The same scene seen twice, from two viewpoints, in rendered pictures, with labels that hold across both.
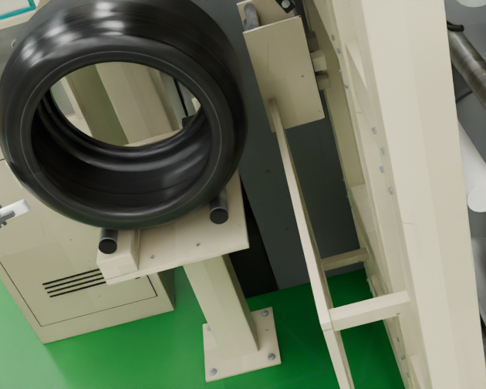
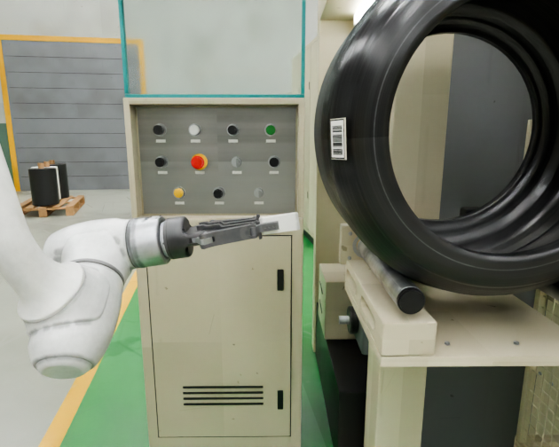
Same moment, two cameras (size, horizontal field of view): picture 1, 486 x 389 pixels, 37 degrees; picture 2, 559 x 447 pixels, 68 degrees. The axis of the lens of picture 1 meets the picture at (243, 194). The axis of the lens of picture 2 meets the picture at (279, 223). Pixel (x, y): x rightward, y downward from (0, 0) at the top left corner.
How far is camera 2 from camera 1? 1.31 m
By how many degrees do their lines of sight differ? 24
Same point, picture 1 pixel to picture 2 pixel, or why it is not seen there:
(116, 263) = (411, 333)
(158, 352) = not seen: outside the picture
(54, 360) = not seen: outside the picture
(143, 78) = (436, 149)
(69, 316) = (192, 433)
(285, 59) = not seen: outside the picture
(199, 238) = (510, 338)
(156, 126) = (424, 210)
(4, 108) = (380, 23)
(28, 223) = (200, 313)
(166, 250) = (463, 341)
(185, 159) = (475, 243)
